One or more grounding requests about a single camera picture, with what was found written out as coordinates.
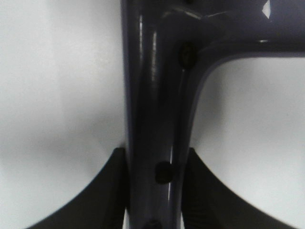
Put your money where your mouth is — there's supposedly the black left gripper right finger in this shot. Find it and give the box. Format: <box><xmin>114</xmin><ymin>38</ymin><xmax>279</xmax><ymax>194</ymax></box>
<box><xmin>182</xmin><ymin>148</ymin><xmax>286</xmax><ymax>229</ymax></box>

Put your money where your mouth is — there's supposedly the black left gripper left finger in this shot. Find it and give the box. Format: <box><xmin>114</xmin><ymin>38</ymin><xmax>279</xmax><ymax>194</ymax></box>
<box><xmin>31</xmin><ymin>148</ymin><xmax>128</xmax><ymax>229</ymax></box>

